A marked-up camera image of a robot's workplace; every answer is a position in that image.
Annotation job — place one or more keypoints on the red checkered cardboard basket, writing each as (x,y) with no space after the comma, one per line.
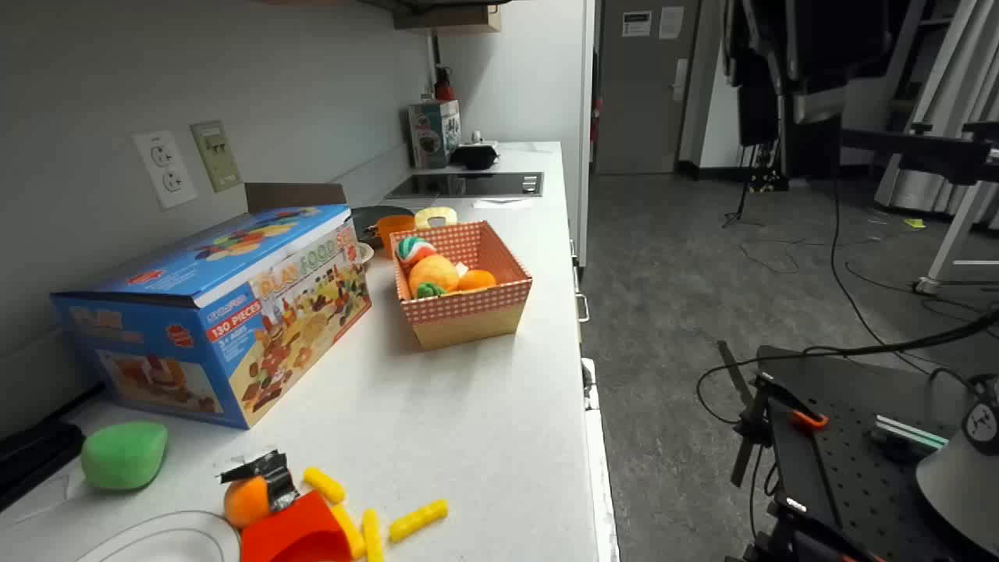
(484,305)

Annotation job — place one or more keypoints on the orange plush toy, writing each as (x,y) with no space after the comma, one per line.
(435,275)

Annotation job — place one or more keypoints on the striped plush toy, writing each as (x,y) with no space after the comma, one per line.
(414,250)

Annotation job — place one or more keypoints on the orange cup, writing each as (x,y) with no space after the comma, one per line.
(392,227)

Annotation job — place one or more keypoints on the black induction cooktop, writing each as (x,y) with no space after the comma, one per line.
(473,185)

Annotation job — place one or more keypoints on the colourful carton box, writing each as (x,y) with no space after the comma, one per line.
(435,130)

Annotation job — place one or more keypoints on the yellow toy fry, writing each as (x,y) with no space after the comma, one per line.
(416,521)

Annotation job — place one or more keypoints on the blue toy food box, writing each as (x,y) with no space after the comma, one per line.
(227,322)

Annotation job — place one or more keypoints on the red toy fries holder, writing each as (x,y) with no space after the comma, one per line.
(305,532)

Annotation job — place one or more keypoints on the orange toy ball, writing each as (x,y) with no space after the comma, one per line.
(247,501)

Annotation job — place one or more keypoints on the black perforated robot table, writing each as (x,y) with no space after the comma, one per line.
(904,474)

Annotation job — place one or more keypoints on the white plate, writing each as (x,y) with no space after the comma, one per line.
(170,538)

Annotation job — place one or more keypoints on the green sponge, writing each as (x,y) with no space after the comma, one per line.
(123,458)

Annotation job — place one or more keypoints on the orange handled clamp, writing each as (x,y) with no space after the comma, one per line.
(800,413)

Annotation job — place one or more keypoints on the beige light switch plate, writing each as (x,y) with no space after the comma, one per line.
(216,155)

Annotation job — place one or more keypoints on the white wall outlet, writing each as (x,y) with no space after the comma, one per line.
(165,168)

